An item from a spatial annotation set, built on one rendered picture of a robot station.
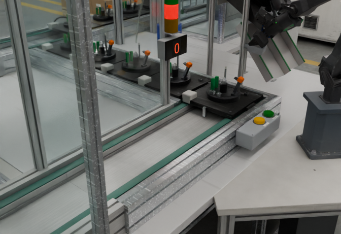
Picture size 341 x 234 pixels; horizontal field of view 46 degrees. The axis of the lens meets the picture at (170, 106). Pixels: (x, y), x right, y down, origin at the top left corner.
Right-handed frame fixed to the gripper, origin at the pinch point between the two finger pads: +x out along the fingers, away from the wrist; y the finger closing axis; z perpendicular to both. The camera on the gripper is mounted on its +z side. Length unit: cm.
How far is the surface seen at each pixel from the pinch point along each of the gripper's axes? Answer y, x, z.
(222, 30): -78, 62, 8
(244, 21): -9.1, 5.6, 8.0
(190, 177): 62, 12, -18
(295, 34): -165, 66, -33
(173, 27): 28.7, 7.9, 22.8
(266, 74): -5.3, 9.8, -15.6
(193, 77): 3.1, 36.0, 1.4
